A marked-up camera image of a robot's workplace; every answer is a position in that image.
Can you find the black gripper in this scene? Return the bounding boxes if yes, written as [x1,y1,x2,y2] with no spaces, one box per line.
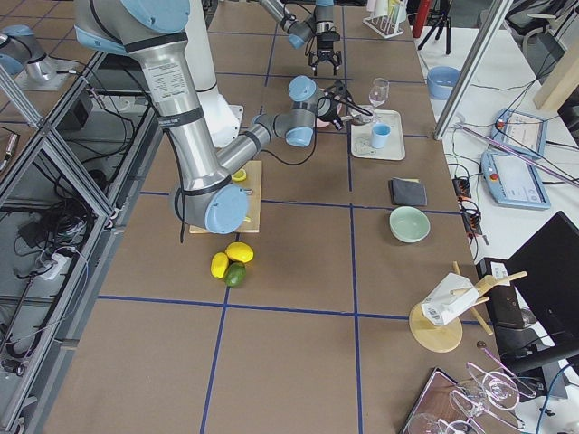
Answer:
[317,85,374,131]
[308,32,341,76]

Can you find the stainless steel ice scoop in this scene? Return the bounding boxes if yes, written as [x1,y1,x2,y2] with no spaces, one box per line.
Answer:
[341,114,374,126]

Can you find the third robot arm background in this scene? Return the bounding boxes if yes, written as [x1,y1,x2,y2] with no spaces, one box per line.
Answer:
[1,24,78,91]

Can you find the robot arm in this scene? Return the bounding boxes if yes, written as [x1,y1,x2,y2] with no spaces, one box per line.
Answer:
[75,1,355,234]
[258,0,342,75]

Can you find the light blue cup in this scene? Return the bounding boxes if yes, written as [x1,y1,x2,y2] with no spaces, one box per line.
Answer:
[370,123,391,149]

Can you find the wooden cup stand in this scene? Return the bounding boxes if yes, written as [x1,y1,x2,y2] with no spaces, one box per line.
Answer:
[409,261,527,353]

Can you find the pink bowl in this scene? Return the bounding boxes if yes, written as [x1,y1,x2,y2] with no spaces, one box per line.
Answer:
[316,118,331,128]

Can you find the cream bear serving tray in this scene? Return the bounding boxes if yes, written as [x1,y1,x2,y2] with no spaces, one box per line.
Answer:
[351,109,405,161]

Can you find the clear wine glass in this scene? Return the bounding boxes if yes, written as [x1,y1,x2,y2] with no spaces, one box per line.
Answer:
[368,78,390,109]

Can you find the grey yellow folded cloth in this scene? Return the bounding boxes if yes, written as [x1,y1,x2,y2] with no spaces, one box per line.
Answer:
[388,178,427,206]

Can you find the blue basin bowl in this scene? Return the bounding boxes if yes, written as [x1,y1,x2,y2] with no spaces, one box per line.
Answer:
[426,66,461,100]

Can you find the wooden cutting board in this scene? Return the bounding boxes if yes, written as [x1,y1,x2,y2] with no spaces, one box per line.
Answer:
[189,160,262,234]

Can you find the green bowl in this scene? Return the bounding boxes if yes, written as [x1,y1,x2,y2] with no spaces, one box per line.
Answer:
[389,206,431,243]

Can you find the half lemon slice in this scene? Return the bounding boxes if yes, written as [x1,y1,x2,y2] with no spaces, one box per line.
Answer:
[232,168,248,183]

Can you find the yellow lemon front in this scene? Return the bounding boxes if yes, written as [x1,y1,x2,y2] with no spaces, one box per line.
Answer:
[225,241,254,263]

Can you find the yellow lemon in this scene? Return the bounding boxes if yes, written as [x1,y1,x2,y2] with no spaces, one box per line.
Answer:
[210,251,230,279]
[225,241,254,263]

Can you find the blue teach pendant near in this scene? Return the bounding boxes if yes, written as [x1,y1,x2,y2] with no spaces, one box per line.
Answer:
[480,150,551,210]

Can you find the blue teach pendant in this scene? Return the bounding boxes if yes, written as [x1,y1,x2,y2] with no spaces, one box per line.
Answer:
[480,150,551,210]
[491,109,547,159]

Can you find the blue teach pendant far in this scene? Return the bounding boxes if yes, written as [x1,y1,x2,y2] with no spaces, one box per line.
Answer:
[491,109,547,159]

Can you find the green lime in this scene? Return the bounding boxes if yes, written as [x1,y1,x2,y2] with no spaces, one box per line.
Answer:
[223,262,246,288]

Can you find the yellow lemon rear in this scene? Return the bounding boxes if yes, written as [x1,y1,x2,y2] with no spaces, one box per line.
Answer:
[210,251,230,279]

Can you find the white carton on stand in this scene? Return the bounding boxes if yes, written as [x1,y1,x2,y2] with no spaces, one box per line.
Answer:
[420,273,479,326]

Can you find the black monitor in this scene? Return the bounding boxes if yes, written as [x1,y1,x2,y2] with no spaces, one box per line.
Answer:
[489,212,578,373]

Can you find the upturned wine glasses rack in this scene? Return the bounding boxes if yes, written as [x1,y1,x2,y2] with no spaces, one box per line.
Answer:
[400,341,537,433]

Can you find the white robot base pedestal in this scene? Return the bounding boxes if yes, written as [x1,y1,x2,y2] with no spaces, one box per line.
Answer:
[185,0,243,147]

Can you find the black camera tripod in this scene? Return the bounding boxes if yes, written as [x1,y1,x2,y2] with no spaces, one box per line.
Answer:
[413,0,453,55]

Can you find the aluminium frame post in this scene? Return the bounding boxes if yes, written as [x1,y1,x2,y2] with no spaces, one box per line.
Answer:
[433,0,513,140]

